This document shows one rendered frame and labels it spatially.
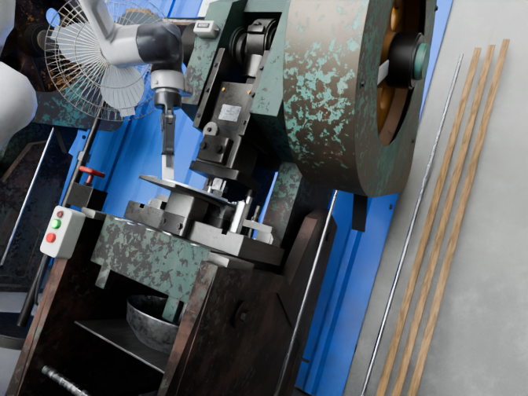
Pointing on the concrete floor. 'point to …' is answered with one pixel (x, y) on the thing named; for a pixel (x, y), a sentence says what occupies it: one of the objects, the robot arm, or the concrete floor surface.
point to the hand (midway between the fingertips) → (167, 167)
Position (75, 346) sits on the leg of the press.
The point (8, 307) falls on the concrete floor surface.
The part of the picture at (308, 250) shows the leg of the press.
